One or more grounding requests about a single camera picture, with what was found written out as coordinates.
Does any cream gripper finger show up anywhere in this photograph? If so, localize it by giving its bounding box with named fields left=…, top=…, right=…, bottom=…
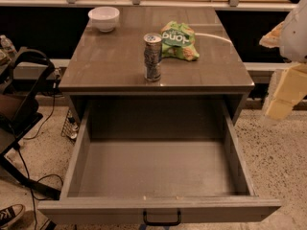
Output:
left=259, top=22, right=284, bottom=48
left=265, top=63, right=307, bottom=121

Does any green chip bag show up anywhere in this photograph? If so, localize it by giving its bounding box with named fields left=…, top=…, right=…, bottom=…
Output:
left=161, top=21, right=200, bottom=61

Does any black white sneaker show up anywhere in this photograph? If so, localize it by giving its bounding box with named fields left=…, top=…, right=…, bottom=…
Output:
left=0, top=204, right=25, bottom=230

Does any clear plastic bottle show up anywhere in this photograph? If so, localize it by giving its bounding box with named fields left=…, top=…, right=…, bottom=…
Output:
left=0, top=34, right=17, bottom=58

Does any open grey drawer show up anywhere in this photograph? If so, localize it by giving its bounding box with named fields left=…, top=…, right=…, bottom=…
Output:
left=38, top=97, right=280, bottom=224

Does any redbull can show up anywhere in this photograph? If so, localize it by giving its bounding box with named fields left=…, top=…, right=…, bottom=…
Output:
left=144, top=33, right=162, bottom=81

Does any black floor cable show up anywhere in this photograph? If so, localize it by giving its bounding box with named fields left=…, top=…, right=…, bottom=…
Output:
left=12, top=93, right=65, bottom=230

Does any black drawer handle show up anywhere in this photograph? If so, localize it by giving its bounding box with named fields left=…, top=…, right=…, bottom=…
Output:
left=143, top=210, right=182, bottom=226

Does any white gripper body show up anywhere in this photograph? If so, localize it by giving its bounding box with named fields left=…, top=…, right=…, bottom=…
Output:
left=279, top=0, right=307, bottom=63

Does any white bowl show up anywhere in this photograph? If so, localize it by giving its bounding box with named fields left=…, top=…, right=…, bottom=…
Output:
left=88, top=7, right=120, bottom=33

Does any grey cabinet with top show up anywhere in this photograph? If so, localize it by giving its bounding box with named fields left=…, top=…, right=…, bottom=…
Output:
left=59, top=7, right=254, bottom=119

